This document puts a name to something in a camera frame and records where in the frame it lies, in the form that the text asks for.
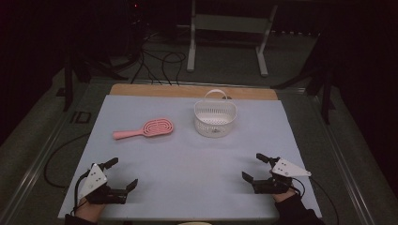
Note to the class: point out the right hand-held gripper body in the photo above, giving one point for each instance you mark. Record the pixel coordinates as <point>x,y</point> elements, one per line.
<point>289,170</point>

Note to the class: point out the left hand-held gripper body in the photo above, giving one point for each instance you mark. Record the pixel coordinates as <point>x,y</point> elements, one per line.
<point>94,181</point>

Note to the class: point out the pink hairbrush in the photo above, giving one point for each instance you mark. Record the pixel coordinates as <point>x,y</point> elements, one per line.
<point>156,127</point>

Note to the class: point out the white plastic basket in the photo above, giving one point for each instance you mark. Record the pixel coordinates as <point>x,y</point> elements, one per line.
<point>215,123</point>

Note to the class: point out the person's right hand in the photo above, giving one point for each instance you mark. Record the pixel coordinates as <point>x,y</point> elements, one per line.
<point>283,197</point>

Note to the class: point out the person's left hand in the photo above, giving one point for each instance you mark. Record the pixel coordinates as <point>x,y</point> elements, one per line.
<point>89,211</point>

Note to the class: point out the pale blue table mat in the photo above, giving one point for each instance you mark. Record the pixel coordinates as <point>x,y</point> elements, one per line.
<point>187,168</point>

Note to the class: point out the black tripod stand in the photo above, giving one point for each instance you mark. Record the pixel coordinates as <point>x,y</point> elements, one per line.
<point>68,81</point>
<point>325,93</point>

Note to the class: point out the wooden table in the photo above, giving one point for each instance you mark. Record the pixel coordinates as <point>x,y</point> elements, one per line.
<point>156,90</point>

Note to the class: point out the grey metal stand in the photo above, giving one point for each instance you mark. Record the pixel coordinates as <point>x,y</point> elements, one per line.
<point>231,23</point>

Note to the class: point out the metal floor rail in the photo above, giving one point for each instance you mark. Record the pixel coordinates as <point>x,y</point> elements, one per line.
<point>344,178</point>
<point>34,175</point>

